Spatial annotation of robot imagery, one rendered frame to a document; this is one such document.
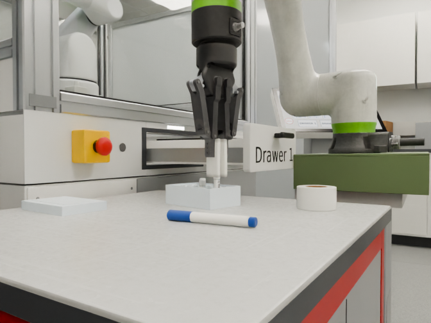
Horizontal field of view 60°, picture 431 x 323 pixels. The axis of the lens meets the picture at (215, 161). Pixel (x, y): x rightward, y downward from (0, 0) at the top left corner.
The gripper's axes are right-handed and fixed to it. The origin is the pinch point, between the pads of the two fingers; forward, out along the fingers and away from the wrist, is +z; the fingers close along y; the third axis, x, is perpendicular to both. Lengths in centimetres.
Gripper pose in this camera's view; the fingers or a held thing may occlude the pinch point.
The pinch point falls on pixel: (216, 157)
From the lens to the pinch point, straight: 68.7
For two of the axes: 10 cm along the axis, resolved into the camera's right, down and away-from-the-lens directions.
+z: 0.0, 10.0, 0.2
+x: -7.2, -0.1, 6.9
